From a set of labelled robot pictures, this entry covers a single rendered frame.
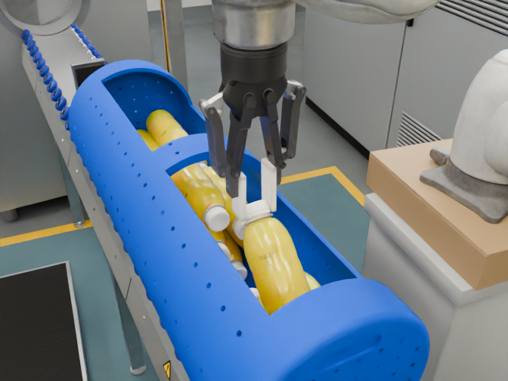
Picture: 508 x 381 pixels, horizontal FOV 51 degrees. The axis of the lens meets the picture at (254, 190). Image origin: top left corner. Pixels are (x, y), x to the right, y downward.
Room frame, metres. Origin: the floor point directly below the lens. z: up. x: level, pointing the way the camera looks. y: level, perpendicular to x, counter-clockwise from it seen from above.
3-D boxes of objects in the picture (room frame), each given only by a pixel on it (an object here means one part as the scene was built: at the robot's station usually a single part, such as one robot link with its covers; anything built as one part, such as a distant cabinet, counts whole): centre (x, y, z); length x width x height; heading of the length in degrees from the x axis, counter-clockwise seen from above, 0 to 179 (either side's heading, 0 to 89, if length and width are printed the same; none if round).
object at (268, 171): (0.59, -0.02, 1.27); 0.03 x 0.01 x 0.07; 27
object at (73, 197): (2.12, 0.88, 0.31); 0.06 x 0.06 x 0.63; 28
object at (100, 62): (1.53, 0.50, 1.00); 0.10 x 0.04 x 0.15; 118
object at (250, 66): (0.58, 0.00, 1.43); 0.08 x 0.07 x 0.09; 117
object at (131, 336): (1.25, 0.43, 0.31); 0.06 x 0.06 x 0.63; 28
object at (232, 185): (0.56, 0.04, 1.30); 0.03 x 0.01 x 0.05; 117
